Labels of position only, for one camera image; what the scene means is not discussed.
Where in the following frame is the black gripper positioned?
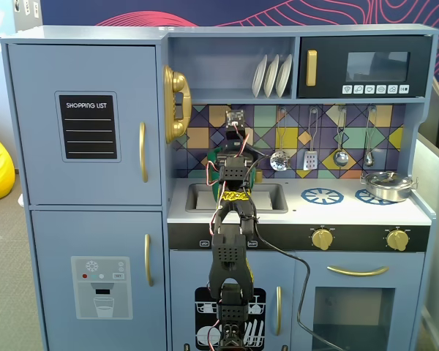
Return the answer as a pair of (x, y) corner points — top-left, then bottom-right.
(225, 124), (250, 150)

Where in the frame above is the green recipient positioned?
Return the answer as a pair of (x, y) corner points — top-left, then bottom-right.
(206, 146), (263, 205)

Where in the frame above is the steel pot with lid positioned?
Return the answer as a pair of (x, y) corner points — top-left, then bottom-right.
(359, 170), (419, 203)

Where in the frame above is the steel skimmer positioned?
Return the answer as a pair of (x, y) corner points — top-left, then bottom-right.
(269, 106), (290, 172)

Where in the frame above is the white toy plate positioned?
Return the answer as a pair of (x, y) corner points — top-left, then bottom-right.
(251, 54), (269, 99)
(275, 53), (293, 98)
(263, 54), (280, 99)

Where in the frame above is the grey toy sink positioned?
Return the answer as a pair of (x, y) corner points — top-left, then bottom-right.
(185, 182), (289, 214)

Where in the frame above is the steel slotted spatula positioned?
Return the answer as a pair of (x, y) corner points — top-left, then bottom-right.
(302, 106), (319, 171)

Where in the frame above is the gold toy telephone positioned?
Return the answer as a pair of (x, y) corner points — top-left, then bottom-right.
(162, 64), (193, 145)

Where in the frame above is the steel ladle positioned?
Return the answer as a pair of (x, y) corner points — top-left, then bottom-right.
(332, 105), (350, 167)

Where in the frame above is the black microwave door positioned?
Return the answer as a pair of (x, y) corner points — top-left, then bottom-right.
(299, 35), (433, 99)

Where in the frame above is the steel spoon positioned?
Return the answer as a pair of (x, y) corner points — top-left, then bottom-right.
(364, 105), (378, 168)

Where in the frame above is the gold stove knob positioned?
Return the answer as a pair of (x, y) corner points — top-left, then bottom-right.
(386, 228), (410, 252)
(310, 227), (334, 252)

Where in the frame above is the blue dishwasher door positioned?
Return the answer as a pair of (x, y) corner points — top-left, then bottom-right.
(169, 249), (296, 351)

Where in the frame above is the black shopping list board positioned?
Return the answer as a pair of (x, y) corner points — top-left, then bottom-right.
(54, 91), (121, 163)

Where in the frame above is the blue toy kitchen unit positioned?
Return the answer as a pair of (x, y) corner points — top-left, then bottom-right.
(0, 23), (439, 351)

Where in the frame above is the black white dishwasher sticker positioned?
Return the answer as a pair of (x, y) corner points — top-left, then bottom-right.
(194, 287), (267, 349)

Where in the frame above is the grey water dispenser sticker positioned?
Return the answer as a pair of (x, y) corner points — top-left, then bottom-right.
(70, 255), (134, 320)

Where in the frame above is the blue upper fridge door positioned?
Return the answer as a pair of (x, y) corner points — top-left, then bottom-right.
(7, 43), (162, 205)

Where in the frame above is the blue fridge door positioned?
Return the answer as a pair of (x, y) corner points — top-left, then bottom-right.
(29, 210), (169, 351)
(7, 43), (162, 205)

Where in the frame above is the blue lower fridge door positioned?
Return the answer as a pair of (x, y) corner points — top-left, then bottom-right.
(29, 210), (169, 351)

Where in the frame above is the blue oven door with window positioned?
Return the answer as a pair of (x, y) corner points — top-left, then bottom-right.
(294, 252), (425, 351)

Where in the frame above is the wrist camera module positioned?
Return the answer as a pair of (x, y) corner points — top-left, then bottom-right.
(225, 108), (247, 127)

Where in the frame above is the gold upper fridge handle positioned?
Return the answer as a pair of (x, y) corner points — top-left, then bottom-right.
(138, 121), (149, 184)

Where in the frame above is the gold fridge handle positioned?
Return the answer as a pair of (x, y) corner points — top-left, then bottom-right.
(138, 121), (149, 184)
(143, 233), (155, 287)

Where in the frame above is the gold microwave handle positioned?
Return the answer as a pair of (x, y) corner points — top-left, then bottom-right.
(306, 49), (318, 88)

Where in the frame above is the black power cable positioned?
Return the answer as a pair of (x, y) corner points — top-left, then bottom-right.
(254, 219), (339, 351)

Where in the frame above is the gold lower fridge handle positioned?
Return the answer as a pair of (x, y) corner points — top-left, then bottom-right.
(143, 233), (155, 287)

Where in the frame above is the gold dishwasher handle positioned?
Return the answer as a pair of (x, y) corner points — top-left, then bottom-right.
(275, 286), (283, 336)

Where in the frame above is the gold oven handle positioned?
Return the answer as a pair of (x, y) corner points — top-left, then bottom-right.
(327, 265), (390, 277)

